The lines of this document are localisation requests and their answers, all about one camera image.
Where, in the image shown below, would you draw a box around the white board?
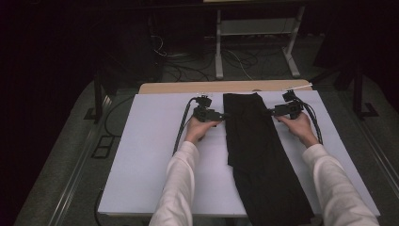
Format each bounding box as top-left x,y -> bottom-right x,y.
97,90 -> 381,218

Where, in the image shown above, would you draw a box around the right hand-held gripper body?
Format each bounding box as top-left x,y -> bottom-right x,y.
272,83 -> 313,121

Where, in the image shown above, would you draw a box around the person's right hand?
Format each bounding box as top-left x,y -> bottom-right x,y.
274,112 -> 319,149

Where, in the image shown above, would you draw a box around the right hand-held gripper black cable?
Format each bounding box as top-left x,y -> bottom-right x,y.
295,96 -> 325,146

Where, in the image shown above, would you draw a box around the black pants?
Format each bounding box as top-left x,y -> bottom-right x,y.
222,92 -> 315,226

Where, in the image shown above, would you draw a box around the wooden table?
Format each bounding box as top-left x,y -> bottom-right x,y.
138,79 -> 313,95

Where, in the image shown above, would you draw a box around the black floor cable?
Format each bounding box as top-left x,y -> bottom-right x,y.
104,94 -> 136,137

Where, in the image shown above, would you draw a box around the left hand-held gripper black cable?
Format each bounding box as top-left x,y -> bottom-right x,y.
171,97 -> 200,156

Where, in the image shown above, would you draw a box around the black metal stand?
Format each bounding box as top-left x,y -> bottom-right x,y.
83,71 -> 119,124
351,63 -> 380,121

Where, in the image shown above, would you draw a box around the white floor cable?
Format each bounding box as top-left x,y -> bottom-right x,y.
223,47 -> 254,81

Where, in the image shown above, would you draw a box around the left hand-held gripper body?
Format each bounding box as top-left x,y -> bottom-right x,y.
192,92 -> 220,123

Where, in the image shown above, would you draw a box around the tangle of black floor cables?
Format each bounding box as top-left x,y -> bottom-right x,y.
150,33 -> 285,83

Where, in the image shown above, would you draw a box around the metal floor rail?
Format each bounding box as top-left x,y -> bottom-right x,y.
46,93 -> 115,226

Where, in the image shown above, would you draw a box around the hand-held gripper black cable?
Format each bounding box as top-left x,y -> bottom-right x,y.
171,97 -> 200,156
295,96 -> 325,146

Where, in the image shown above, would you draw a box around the dark cabinet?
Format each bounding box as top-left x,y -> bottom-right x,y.
117,10 -> 165,83

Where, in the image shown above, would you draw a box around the person's left hand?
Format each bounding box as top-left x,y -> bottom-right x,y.
184,116 -> 222,146

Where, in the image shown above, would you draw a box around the white metal desk frame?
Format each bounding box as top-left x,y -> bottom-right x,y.
215,5 -> 307,80

